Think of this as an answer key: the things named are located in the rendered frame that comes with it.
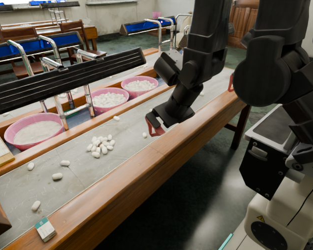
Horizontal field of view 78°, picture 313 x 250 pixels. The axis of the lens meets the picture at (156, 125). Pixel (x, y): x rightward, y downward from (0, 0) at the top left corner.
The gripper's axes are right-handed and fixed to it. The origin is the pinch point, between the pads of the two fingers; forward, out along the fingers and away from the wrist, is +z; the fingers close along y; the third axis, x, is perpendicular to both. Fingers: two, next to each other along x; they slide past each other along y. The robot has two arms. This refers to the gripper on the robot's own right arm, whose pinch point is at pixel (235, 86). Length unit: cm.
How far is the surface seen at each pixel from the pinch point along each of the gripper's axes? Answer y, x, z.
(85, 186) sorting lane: 66, -4, 31
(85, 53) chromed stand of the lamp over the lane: 43, -47, 11
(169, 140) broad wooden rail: 25.9, -1.0, 26.5
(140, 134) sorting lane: 31.2, -13.3, 35.5
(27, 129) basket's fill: 72, -52, 56
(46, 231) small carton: 82, 3, 22
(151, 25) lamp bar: -40, -93, 39
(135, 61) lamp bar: 24.2, -36.5, 10.8
